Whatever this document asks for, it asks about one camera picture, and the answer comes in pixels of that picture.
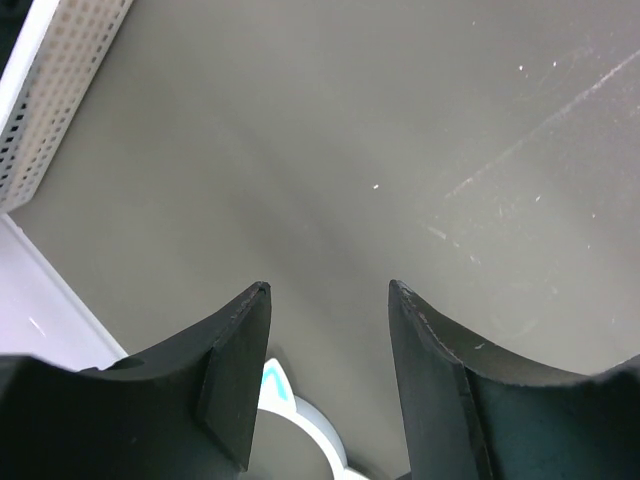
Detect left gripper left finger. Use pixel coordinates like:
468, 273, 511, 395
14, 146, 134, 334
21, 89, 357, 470
1, 281, 272, 479

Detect teal cat ear headphones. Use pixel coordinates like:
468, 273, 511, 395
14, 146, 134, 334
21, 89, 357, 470
258, 357, 383, 479

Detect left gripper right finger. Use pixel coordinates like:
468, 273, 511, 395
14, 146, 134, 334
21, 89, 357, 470
388, 280, 639, 479

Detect white perforated plastic basket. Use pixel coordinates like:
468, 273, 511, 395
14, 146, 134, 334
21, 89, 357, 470
1, 0, 131, 214

